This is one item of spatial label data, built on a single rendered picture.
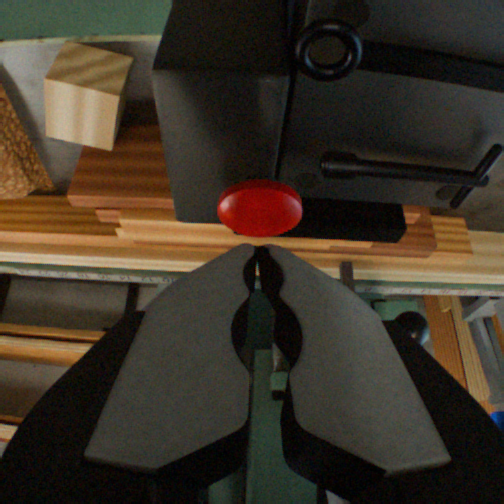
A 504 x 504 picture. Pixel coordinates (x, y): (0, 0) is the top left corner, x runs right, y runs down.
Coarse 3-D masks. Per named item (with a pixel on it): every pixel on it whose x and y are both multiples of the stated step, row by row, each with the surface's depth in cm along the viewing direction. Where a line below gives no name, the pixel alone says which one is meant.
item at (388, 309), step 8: (368, 304) 26; (376, 304) 26; (384, 304) 26; (392, 304) 26; (400, 304) 26; (408, 304) 26; (416, 304) 26; (376, 312) 25; (384, 312) 25; (392, 312) 25; (400, 312) 25
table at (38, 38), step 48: (0, 0) 22; (48, 0) 22; (96, 0) 22; (144, 0) 22; (0, 48) 20; (48, 48) 21; (144, 48) 21; (144, 96) 24; (48, 144) 28; (48, 192) 33; (480, 192) 31
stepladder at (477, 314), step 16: (464, 304) 109; (480, 304) 96; (496, 304) 93; (464, 320) 105; (480, 320) 103; (480, 336) 101; (496, 336) 101; (480, 352) 102; (496, 352) 99; (496, 368) 96; (496, 384) 94; (496, 400) 90; (496, 416) 91
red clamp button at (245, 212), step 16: (224, 192) 14; (240, 192) 13; (256, 192) 13; (272, 192) 13; (288, 192) 13; (224, 208) 14; (240, 208) 13; (256, 208) 13; (272, 208) 13; (288, 208) 13; (224, 224) 15; (240, 224) 14; (256, 224) 14; (272, 224) 14; (288, 224) 14
